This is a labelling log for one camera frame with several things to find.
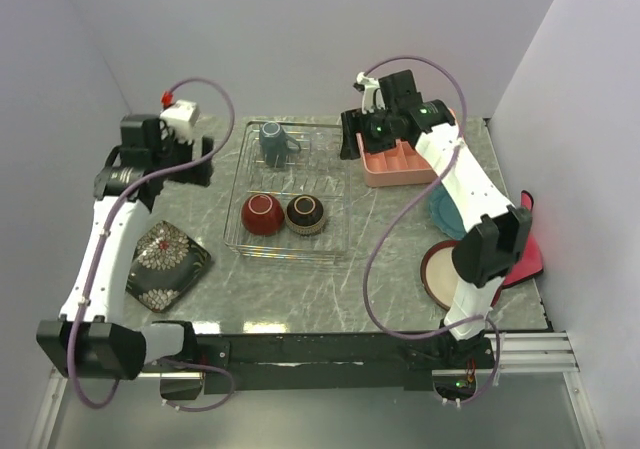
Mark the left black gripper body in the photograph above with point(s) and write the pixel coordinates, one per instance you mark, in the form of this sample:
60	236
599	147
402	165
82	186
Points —
172	154

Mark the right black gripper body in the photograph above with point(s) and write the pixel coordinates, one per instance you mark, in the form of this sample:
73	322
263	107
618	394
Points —
378	131

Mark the wire dish rack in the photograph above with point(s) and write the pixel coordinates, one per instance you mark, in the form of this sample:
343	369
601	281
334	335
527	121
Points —
321	174

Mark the green mug cream inside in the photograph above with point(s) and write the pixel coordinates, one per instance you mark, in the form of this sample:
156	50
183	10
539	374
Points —
276	144

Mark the dark brown patterned bowl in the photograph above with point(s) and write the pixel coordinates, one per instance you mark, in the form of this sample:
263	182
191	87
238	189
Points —
305	215

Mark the cream bowl brown stripes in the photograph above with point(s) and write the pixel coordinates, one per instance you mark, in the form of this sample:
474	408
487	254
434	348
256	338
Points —
262	215

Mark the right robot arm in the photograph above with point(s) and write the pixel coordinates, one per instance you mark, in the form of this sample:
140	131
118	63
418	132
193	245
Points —
496	230

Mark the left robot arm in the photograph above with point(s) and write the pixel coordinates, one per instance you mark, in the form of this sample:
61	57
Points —
87	339

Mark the pink compartment tray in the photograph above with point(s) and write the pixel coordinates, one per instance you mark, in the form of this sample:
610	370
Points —
402	165

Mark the teal scalloped plate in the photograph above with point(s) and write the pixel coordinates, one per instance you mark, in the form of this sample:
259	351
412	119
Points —
444	214

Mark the black floral square plate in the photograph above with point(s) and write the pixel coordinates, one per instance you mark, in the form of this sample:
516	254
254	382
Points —
166	264

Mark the red rimmed cream plate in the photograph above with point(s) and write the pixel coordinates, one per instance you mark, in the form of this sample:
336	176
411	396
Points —
449	284

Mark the pink cloth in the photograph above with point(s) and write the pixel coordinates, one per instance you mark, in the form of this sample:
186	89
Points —
528	267

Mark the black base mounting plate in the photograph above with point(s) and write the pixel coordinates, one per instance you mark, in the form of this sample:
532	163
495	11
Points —
339	360

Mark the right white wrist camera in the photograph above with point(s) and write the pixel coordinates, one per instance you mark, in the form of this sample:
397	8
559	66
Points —
369	89

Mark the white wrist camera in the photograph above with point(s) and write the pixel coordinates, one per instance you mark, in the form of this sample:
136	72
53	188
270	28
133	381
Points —
181	116
369	89

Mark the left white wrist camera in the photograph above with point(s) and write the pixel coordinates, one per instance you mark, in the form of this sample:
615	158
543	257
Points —
181	116

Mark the aluminium rail frame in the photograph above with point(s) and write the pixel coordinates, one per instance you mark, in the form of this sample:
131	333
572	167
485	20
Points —
531	398

